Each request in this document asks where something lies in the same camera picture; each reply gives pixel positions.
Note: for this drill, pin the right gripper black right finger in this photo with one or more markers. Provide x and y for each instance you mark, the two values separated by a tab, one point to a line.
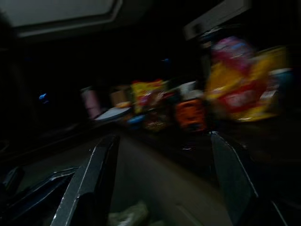
235	183

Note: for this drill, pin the yellow red snack bag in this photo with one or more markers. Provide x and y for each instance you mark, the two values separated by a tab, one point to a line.
242	89

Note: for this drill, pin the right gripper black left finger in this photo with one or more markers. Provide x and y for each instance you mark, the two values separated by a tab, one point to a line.
87	188

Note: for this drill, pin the small yellow snack bag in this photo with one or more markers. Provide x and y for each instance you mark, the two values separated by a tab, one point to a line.
145	94

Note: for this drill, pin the pink cup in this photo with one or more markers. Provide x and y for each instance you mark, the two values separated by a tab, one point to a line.
90	101

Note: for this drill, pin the orange packet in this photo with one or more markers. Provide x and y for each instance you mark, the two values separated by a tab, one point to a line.
190	115

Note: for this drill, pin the grey shelf board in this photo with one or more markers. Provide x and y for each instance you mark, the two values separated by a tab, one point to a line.
216	18

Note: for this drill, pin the white flat panel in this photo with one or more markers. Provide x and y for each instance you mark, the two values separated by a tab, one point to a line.
58	11

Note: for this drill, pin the brown cardboard box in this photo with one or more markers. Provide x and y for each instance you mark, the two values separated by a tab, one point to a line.
120	97

